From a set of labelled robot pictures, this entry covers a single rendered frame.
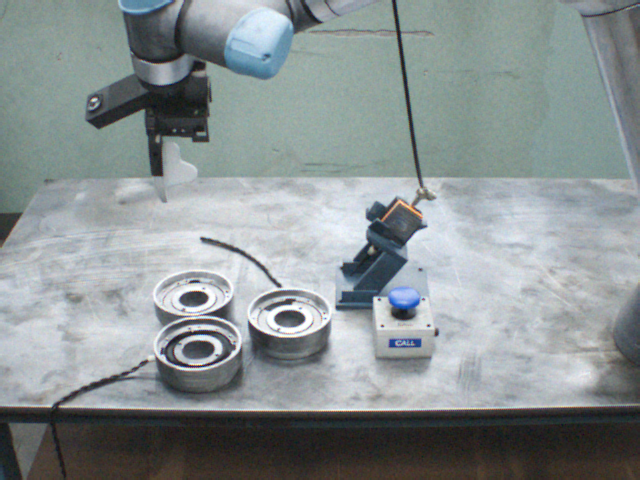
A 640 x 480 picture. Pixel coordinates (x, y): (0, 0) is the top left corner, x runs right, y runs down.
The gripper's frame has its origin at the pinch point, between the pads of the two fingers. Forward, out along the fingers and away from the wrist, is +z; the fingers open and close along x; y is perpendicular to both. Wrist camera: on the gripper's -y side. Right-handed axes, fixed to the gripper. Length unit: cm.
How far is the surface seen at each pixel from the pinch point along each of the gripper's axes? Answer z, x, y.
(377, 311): -3.6, -25.2, 28.4
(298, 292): 0.4, -20.7, 18.8
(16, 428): 107, -9, -50
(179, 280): 3.6, -17.5, 2.9
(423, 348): -3.2, -30.1, 33.8
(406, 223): -4.3, -13.0, 32.8
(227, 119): 113, 94, 1
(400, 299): -7.0, -25.2, 30.8
